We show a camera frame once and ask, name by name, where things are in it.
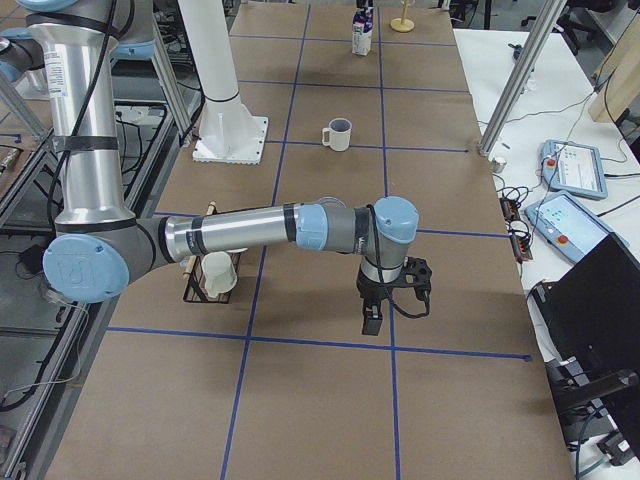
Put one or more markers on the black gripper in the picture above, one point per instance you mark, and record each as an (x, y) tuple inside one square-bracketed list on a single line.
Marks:
[(360, 3), (369, 293)]

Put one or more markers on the blue white milk carton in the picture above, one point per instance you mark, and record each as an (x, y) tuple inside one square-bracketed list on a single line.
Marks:
[(362, 28)]

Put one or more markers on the white mug grey inside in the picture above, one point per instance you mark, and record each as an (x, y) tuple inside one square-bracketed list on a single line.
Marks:
[(337, 134)]

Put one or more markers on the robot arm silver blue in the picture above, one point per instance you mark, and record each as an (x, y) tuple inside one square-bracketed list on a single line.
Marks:
[(20, 53), (101, 246)]

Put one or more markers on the wooden cup tree stand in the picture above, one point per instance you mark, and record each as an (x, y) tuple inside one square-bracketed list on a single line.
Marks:
[(403, 24)]

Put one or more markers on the white cup with label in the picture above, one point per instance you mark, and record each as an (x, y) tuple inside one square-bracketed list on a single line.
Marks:
[(220, 274)]

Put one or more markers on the black orange power strip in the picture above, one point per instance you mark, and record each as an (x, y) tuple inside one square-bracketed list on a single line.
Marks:
[(519, 233)]

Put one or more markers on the small metal cylinder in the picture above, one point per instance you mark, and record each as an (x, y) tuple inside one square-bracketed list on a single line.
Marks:
[(498, 164)]

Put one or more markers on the near teach pendant tablet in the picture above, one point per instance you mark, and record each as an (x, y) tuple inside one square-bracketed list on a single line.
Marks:
[(560, 221)]

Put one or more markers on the teach pendant tablet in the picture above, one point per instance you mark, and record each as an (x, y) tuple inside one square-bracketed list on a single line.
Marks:
[(560, 221), (573, 167)]

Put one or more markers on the black monitor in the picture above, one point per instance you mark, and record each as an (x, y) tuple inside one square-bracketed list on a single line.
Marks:
[(592, 315)]

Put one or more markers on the far teach pendant tablet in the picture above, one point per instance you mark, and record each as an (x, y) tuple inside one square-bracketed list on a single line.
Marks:
[(573, 167)]

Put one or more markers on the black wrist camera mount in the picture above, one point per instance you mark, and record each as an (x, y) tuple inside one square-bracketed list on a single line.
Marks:
[(416, 274)]

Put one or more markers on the black wire cup rack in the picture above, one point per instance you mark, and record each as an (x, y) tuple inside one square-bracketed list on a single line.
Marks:
[(195, 280)]

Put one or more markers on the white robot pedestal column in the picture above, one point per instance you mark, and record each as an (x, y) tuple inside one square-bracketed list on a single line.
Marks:
[(228, 132)]

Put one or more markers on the aluminium frame post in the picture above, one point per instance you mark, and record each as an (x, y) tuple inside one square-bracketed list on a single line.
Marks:
[(532, 48)]

